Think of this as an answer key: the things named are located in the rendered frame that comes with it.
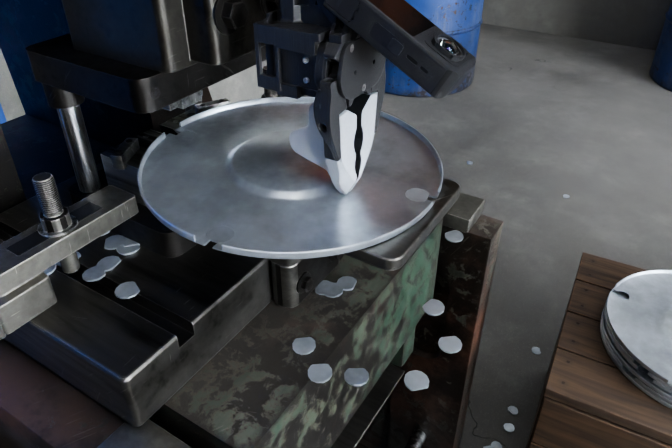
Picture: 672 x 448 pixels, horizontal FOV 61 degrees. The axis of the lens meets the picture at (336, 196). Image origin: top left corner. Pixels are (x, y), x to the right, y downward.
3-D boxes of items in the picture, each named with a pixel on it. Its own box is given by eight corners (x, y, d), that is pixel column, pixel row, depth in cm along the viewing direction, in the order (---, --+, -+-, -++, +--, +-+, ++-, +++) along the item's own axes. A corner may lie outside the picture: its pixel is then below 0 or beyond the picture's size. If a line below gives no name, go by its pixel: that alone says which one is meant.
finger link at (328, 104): (341, 141, 49) (342, 43, 45) (359, 146, 49) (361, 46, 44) (311, 163, 46) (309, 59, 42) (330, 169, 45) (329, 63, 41)
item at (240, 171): (380, 305, 40) (381, 296, 40) (67, 202, 49) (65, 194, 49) (471, 134, 62) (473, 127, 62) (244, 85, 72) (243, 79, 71)
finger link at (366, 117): (320, 165, 56) (319, 74, 51) (373, 181, 53) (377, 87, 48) (303, 178, 54) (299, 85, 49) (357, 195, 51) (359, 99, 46)
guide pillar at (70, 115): (105, 186, 62) (73, 61, 54) (88, 195, 60) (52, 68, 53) (92, 180, 63) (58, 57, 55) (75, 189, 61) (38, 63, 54)
